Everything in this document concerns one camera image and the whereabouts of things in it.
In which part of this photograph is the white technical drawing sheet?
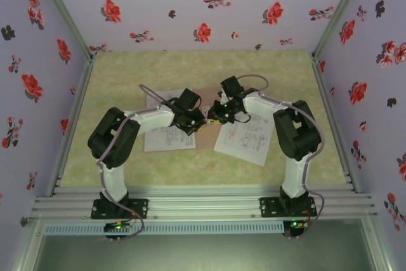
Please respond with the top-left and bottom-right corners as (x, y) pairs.
(213, 110), (273, 167)
(143, 90), (197, 153)

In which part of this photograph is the green marbled table cover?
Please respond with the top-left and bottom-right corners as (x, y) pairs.
(58, 49), (353, 187)

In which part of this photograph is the aluminium front frame beam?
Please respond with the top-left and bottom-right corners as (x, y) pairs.
(30, 185), (377, 220)

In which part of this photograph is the white slotted cable duct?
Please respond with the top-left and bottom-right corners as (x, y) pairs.
(43, 220), (285, 235)

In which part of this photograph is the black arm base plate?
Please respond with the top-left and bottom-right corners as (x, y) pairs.
(259, 197), (318, 218)
(91, 199), (150, 220)

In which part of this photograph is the lilac right arm cable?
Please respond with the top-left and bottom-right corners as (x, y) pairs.
(234, 74), (326, 239)

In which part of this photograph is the lilac arm cable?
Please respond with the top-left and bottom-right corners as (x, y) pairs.
(234, 74), (326, 239)
(96, 83), (204, 240)

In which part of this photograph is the lilac left arm cable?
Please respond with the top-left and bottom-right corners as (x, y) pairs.
(96, 83), (204, 240)

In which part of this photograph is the aluminium corner post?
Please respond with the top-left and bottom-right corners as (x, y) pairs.
(311, 0), (372, 59)
(31, 0), (96, 61)

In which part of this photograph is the aluminium lower frame bar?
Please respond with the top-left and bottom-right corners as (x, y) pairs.
(12, 218), (47, 271)
(361, 216), (396, 271)

